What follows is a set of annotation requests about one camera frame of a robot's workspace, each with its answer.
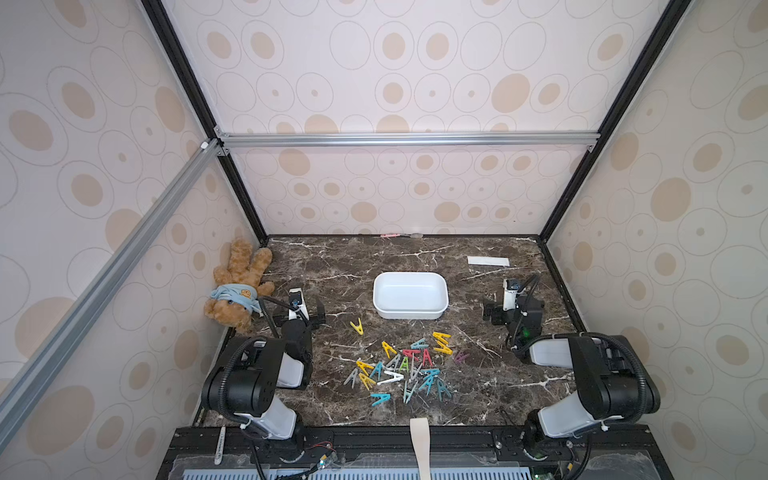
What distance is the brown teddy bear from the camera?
906 mm

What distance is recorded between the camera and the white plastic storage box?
946 mm

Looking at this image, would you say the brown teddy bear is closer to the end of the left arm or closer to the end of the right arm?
the end of the left arm

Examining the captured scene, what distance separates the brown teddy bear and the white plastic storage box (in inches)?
15.0
